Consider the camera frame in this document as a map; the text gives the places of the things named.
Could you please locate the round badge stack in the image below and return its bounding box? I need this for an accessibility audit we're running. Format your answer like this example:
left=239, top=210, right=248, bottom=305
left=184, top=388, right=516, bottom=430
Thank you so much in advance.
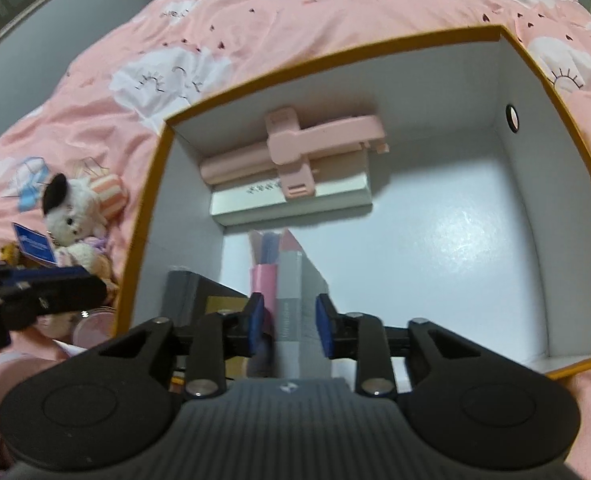
left=36, top=309, right=114, bottom=349

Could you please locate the grey card pack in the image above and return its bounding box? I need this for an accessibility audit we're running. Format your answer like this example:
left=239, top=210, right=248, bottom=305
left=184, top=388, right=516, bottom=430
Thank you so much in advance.
left=274, top=250, right=331, bottom=379

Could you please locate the pink card sleeve pack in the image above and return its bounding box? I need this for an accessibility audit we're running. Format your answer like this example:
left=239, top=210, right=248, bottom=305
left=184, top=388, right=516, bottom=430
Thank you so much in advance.
left=247, top=229, right=302, bottom=378

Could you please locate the white glasses case box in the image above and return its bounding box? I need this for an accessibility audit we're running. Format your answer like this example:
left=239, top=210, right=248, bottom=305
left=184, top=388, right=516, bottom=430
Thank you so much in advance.
left=209, top=159, right=375, bottom=229

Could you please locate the pink phone holder stick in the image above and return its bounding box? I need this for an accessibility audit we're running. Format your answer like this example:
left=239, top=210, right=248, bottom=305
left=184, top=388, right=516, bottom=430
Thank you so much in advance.
left=200, top=107, right=389, bottom=200

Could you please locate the gold cardboard box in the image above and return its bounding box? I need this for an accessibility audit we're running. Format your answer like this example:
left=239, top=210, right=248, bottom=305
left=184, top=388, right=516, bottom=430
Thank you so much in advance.
left=204, top=296, right=248, bottom=314

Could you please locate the brown bear plush blue cap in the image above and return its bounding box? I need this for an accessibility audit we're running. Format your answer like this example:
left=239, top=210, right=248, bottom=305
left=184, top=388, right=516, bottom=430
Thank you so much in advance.
left=0, top=242, right=38, bottom=269

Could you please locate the dark grey box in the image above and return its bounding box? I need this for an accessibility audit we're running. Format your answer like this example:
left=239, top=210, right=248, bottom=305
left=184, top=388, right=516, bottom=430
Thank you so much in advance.
left=160, top=266, right=246, bottom=326

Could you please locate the pink crochet plush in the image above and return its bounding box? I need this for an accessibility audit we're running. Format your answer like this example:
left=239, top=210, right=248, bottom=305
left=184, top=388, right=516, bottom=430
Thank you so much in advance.
left=55, top=236, right=119, bottom=307

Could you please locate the white cat plush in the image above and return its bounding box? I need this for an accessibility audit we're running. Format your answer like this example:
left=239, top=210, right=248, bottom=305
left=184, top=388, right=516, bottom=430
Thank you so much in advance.
left=42, top=174, right=128, bottom=252

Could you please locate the orange cardboard box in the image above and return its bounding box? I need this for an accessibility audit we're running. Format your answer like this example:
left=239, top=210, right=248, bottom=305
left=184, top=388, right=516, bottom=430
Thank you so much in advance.
left=114, top=26, right=591, bottom=377

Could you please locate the pink cloud bedspread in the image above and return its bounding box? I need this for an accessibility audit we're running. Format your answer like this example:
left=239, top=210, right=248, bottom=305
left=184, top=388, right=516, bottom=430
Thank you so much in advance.
left=0, top=0, right=591, bottom=479

